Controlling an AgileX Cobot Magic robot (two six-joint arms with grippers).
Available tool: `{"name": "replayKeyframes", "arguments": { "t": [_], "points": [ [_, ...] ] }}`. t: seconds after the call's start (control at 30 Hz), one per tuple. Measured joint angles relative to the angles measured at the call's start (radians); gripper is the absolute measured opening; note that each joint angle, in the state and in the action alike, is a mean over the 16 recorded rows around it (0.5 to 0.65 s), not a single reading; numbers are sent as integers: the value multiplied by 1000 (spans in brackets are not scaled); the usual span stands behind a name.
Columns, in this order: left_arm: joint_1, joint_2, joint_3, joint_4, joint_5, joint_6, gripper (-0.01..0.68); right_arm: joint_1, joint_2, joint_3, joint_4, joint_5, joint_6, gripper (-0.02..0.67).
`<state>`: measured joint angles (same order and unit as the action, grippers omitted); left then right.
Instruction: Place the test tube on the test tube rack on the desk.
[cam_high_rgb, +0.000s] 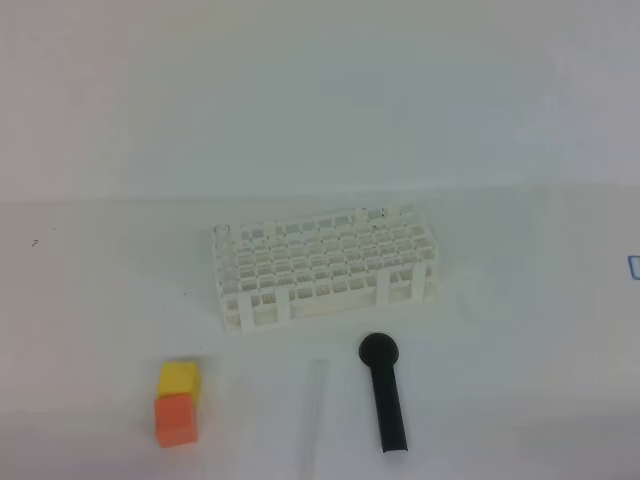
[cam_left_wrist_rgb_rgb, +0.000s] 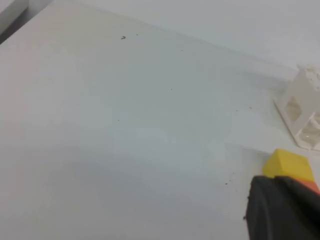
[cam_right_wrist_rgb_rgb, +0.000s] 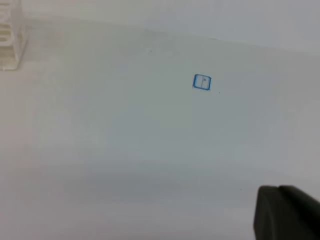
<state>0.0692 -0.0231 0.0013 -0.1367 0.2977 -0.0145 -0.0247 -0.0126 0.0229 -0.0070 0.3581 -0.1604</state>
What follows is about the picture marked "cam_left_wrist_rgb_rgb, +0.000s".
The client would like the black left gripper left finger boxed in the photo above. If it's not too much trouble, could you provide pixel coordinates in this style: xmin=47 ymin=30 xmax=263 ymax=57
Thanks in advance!
xmin=244 ymin=176 xmax=315 ymax=240

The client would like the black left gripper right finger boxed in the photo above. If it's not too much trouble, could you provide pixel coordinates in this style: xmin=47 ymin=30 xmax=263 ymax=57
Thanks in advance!
xmin=274 ymin=176 xmax=320 ymax=240

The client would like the white test tube rack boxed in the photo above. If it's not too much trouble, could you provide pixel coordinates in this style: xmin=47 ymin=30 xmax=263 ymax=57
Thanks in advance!
xmin=274 ymin=65 xmax=320 ymax=151

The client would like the orange cube block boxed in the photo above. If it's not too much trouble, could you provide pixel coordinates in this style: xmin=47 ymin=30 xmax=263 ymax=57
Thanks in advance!
xmin=300 ymin=180 xmax=320 ymax=194

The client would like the yellow cube block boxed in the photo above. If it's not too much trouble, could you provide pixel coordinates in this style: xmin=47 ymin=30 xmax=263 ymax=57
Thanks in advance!
xmin=262 ymin=148 xmax=315 ymax=182

